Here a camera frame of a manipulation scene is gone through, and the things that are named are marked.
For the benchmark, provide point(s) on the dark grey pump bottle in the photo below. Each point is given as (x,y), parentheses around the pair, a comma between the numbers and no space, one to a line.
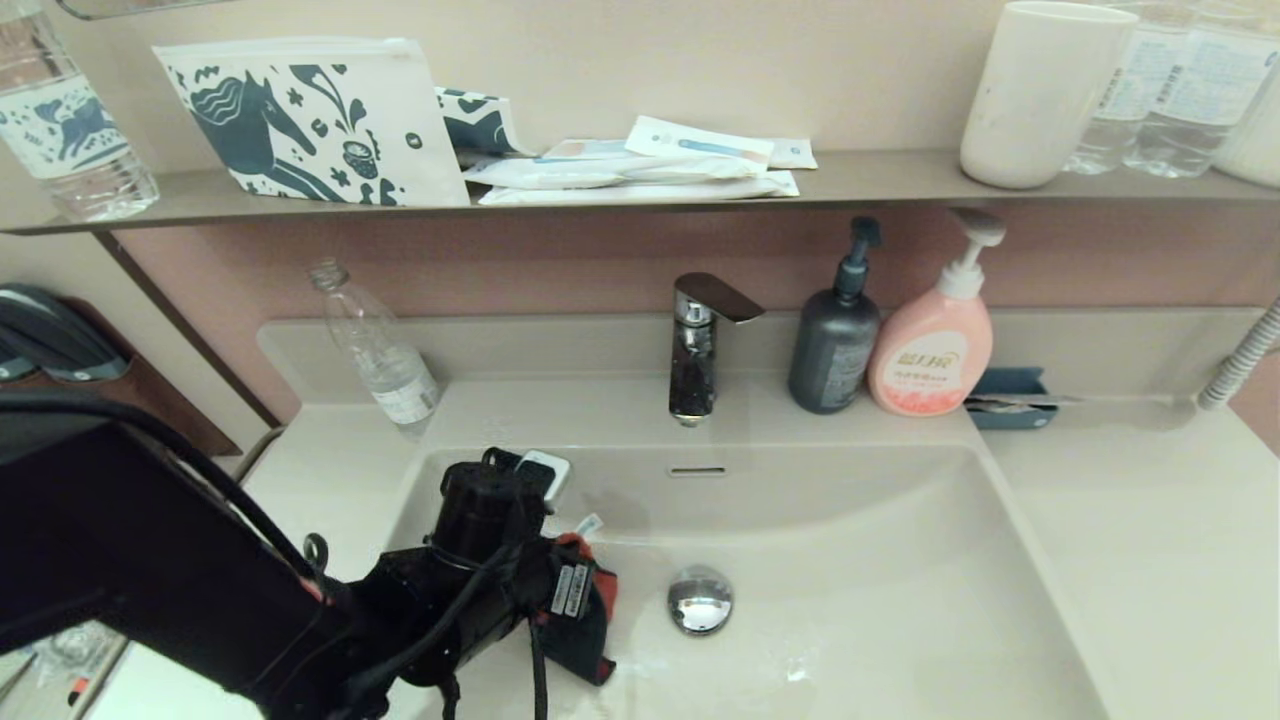
(832,350)

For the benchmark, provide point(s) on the chrome sink faucet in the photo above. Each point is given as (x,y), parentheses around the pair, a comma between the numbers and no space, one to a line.
(693,370)

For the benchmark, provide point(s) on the orange cleaning cloth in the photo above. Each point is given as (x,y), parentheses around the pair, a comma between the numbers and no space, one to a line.
(590,650)

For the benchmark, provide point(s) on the brown hair dryer holder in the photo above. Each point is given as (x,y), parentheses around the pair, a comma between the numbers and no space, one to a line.
(190,410)

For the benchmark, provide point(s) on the blue plastic box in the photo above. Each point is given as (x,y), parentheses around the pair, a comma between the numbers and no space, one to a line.
(1012,385)

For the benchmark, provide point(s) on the clear water bottle white label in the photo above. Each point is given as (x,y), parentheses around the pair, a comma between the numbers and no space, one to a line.
(1203,90)
(1128,100)

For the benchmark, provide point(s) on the white plastic cup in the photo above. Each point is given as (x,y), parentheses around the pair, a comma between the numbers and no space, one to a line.
(1043,100)

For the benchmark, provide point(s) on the white sink basin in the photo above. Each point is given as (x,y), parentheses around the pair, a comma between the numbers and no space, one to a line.
(850,600)

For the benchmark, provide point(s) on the wall mirror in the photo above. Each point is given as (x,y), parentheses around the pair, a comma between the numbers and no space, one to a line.
(150,6)

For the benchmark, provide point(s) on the empty clear plastic bottle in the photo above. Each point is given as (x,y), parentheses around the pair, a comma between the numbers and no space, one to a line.
(385,360)

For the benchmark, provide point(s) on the white sachet blue stripe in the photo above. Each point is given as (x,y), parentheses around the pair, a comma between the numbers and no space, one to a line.
(700,145)

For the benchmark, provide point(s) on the thin white stick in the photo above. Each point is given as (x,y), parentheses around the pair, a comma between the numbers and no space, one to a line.
(1002,405)

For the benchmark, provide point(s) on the white pouch blue horse print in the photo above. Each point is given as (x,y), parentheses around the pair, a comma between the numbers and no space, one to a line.
(298,128)

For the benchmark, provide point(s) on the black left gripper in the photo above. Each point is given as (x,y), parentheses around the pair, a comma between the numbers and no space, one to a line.
(565,590)

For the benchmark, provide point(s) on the dark grey hair dryer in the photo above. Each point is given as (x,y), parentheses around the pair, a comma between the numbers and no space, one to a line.
(50,335)

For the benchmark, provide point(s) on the water bottle blue deer label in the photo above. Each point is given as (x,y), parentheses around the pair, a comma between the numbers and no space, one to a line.
(65,128)

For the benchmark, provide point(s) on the white ribbed container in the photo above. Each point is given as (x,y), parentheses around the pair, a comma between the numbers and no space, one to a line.
(1257,150)

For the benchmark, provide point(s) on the shrink-wrapped water bottle pack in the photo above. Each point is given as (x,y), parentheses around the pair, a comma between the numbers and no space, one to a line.
(60,655)

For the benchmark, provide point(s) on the white sachet peach print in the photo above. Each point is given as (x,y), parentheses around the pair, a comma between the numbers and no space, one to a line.
(590,150)

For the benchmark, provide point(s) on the small white sachet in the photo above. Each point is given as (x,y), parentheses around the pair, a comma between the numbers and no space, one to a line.
(796,153)

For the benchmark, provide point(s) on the chrome drain stopper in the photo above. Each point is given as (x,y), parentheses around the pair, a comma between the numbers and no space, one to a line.
(700,600)

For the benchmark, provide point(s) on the white wipes pack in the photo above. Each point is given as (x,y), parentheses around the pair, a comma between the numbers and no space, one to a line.
(580,172)

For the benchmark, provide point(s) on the grey wall shelf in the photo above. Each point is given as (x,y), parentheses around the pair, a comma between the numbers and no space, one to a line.
(190,192)

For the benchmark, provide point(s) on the folded blue print pouch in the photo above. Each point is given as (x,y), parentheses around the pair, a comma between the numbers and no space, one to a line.
(476,122)

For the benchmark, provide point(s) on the pink pump soap bottle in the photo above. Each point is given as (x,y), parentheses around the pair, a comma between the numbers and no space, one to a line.
(932,350)

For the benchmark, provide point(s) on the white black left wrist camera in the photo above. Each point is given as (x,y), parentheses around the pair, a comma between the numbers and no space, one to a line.
(545,472)

